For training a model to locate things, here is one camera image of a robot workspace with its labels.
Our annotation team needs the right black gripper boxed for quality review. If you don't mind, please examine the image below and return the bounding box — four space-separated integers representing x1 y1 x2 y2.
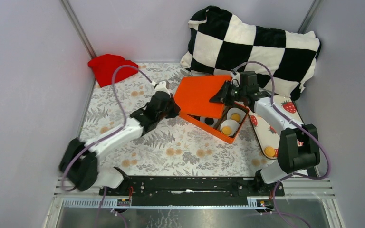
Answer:
210 80 247 106

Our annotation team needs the floral table mat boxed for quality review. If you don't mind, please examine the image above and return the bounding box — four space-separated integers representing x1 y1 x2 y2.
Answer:
80 63 274 176

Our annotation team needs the white strawberry tray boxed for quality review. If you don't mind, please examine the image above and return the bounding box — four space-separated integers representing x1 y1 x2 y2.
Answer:
249 95 303 160

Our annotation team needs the orange box lid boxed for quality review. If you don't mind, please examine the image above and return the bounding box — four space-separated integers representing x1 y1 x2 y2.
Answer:
174 75 231 118

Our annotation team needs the black sandwich cookie middle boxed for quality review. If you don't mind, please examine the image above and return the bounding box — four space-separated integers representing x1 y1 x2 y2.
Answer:
204 118 217 126

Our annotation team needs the red cloth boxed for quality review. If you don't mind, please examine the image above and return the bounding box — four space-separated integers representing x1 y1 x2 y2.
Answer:
87 54 139 88

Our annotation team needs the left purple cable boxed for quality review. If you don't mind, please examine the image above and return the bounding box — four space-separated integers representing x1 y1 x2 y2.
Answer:
60 65 156 228

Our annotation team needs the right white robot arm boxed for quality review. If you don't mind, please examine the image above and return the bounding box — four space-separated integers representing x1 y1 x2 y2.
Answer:
210 71 320 196

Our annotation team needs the white paper cup liner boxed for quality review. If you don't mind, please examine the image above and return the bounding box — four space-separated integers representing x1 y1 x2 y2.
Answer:
200 116 219 128
226 107 246 123
220 119 240 137

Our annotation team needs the round yellow biscuit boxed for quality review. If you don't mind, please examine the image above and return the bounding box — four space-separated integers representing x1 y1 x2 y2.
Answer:
264 146 276 157
221 126 232 136
230 113 241 123

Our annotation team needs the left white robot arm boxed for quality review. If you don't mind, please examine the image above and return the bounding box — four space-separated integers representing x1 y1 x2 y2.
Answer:
58 80 180 195

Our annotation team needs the black white checkered blanket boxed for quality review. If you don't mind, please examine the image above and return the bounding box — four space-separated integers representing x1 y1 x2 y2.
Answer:
180 6 321 100

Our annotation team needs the orange compartment cookie box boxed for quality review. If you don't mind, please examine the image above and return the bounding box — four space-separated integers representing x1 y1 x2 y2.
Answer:
180 103 250 144

